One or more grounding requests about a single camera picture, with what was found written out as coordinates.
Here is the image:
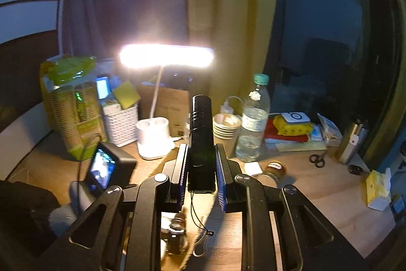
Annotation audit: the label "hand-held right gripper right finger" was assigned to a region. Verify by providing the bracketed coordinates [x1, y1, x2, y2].
[215, 143, 368, 271]

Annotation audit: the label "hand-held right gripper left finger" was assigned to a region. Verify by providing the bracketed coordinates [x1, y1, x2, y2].
[51, 142, 191, 271]

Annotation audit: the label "white charger cube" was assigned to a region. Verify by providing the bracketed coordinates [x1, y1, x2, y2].
[244, 161, 262, 176]

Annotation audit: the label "black flashlight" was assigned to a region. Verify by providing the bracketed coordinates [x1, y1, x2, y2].
[185, 95, 215, 236]

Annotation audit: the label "red tin can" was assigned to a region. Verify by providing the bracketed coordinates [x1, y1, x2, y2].
[260, 161, 287, 189]

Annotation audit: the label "black wrist watch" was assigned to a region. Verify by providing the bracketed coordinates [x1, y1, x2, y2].
[162, 214, 188, 254]

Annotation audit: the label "cardboard box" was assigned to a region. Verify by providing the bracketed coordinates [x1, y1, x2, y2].
[127, 195, 223, 271]

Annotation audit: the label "person's left forearm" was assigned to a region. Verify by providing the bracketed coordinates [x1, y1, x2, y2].
[0, 180, 77, 262]

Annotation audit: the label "white woven basket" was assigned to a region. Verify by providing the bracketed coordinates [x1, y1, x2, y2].
[102, 103, 139, 146]

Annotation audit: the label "stack of brown paper cups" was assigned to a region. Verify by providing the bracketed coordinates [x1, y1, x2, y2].
[212, 113, 242, 149]

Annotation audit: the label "bagged sleeve of paper cups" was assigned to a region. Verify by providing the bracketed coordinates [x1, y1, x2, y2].
[40, 55, 108, 161]

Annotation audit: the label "clear water bottle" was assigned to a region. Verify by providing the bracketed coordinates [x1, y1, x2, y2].
[235, 73, 271, 163]

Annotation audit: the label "brown cardboard sheet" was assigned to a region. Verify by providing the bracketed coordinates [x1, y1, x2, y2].
[136, 84, 191, 138]

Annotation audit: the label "yellow sponge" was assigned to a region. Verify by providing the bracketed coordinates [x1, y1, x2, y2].
[113, 81, 141, 108]

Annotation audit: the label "red book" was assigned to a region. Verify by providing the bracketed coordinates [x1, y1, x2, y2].
[264, 119, 309, 143]

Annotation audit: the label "smartphone with lit screen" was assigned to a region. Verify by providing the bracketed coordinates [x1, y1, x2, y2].
[96, 76, 111, 100]

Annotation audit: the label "pale green folder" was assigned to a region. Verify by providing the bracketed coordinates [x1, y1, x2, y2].
[275, 141, 327, 152]

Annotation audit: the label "yellow wet wipes pack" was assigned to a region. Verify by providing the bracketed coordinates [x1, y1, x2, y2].
[273, 115, 313, 136]

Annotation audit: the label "black scissors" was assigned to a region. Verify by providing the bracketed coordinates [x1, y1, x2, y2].
[309, 153, 326, 168]

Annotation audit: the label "white power bank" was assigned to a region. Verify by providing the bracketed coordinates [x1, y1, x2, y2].
[282, 111, 311, 125]

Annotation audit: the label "white desk lamp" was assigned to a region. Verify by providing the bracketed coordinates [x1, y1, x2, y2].
[120, 44, 214, 160]

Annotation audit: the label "white tissue packs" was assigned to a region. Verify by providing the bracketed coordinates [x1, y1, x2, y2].
[309, 113, 343, 145]

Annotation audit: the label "steel thermos flask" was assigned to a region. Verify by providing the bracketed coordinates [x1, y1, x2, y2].
[335, 119, 370, 165]

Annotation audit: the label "yellow tissue box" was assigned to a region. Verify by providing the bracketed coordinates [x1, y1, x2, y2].
[365, 168, 393, 212]

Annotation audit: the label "yellow curtain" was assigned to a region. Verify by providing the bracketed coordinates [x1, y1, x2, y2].
[187, 0, 280, 119]

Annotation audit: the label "teal curtain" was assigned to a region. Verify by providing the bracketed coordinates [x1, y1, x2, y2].
[59, 0, 191, 65]

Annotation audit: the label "dark glass window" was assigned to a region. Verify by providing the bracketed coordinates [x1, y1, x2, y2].
[269, 0, 403, 138]

